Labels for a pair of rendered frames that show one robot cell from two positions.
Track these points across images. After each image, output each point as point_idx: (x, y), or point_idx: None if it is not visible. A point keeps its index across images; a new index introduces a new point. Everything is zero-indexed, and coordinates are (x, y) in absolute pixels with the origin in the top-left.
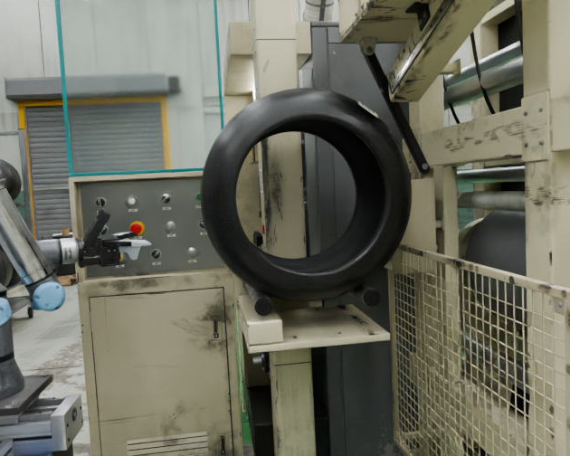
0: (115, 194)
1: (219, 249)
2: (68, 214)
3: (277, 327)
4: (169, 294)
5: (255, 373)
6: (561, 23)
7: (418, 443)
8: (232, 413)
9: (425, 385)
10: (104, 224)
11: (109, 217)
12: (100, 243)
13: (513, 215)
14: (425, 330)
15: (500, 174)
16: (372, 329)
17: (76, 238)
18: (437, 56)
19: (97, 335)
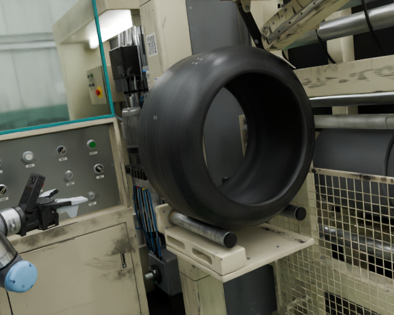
0: (9, 152)
1: (187, 197)
2: None
3: (242, 254)
4: (79, 239)
5: None
6: None
7: (274, 307)
8: None
9: (320, 269)
10: (40, 189)
11: (44, 180)
12: (40, 208)
13: (351, 131)
14: (283, 224)
15: (331, 100)
16: (296, 237)
17: (14, 207)
18: (321, 15)
19: (14, 294)
